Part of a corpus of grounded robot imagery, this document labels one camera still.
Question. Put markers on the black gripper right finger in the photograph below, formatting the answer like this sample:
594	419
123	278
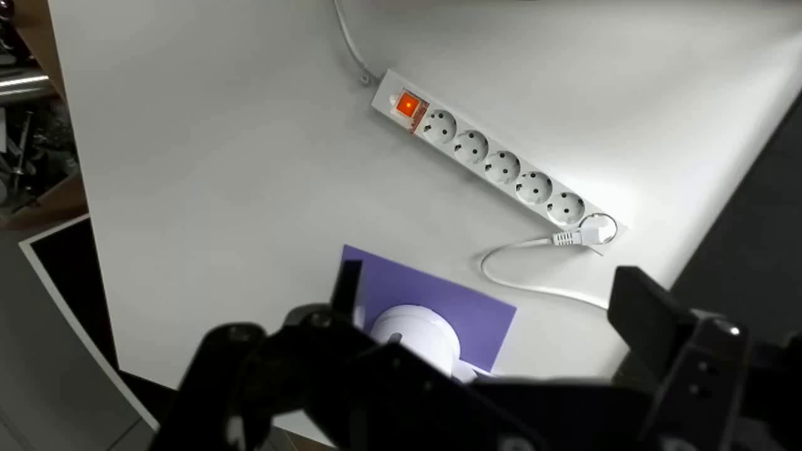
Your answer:
648	313

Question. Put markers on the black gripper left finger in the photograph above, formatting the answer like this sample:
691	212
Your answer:
346	289

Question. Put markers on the white power strip orange switch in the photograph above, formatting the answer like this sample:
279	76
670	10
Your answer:
485	150

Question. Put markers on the purple mat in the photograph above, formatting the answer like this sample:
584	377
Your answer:
435	292

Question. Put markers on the silver metal tube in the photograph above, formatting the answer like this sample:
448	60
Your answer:
20	84

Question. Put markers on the black panel white edge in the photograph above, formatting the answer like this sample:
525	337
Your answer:
77	276

